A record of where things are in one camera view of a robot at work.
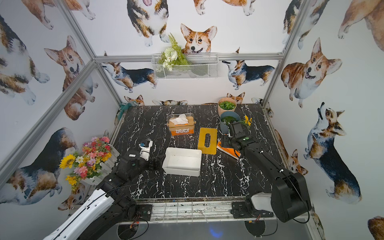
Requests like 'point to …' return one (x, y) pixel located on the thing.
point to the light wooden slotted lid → (190, 120)
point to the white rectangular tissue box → (182, 161)
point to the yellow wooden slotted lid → (211, 150)
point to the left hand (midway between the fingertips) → (157, 149)
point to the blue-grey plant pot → (226, 118)
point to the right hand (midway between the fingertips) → (231, 136)
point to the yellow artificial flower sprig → (247, 121)
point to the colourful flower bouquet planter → (95, 160)
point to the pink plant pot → (225, 104)
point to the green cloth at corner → (122, 107)
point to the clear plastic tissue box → (177, 131)
